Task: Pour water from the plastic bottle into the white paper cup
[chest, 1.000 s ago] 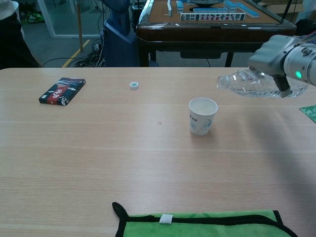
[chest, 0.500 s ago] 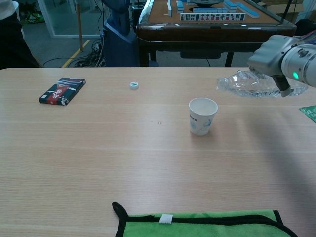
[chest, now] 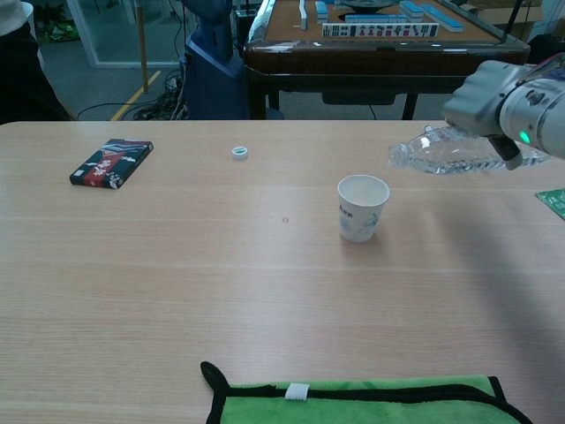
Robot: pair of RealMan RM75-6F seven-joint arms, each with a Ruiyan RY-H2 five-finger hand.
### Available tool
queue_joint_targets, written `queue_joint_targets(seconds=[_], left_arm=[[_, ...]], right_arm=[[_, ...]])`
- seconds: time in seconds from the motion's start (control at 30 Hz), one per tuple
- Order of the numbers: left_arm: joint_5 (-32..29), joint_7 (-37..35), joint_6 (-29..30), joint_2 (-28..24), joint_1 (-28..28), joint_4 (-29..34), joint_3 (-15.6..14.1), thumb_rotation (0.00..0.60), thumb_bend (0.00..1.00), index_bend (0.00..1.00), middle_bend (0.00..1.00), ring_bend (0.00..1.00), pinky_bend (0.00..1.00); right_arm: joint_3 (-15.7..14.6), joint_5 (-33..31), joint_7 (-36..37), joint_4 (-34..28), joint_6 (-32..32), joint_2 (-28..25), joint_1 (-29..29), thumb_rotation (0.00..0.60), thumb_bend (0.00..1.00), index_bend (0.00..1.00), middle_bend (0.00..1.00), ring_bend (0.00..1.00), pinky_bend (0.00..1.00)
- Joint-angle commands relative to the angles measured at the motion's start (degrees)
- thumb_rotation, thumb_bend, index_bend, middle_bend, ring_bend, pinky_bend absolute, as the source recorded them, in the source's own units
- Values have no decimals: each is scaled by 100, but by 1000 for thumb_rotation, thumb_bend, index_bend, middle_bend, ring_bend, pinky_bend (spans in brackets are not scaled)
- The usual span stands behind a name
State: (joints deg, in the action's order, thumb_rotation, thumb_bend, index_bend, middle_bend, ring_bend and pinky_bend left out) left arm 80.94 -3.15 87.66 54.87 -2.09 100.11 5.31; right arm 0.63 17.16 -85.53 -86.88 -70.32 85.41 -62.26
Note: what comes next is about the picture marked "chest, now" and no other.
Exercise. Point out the white paper cup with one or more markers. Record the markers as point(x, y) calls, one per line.
point(363, 212)

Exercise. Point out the brown mahjong table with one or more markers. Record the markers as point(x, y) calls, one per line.
point(375, 62)

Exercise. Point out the wooden stick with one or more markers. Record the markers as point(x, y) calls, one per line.
point(142, 48)

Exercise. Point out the black red patterned box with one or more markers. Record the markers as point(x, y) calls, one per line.
point(110, 164)

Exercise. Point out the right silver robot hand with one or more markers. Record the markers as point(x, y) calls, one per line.
point(481, 99)

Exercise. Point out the white green bottle cap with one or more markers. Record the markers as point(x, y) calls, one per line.
point(240, 153)

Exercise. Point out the green cloth with black trim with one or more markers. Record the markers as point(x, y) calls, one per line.
point(353, 406)

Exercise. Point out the transparent plastic bottle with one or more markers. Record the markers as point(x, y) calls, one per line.
point(446, 152)

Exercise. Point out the face-up mahjong tile row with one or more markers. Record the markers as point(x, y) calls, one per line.
point(379, 30)

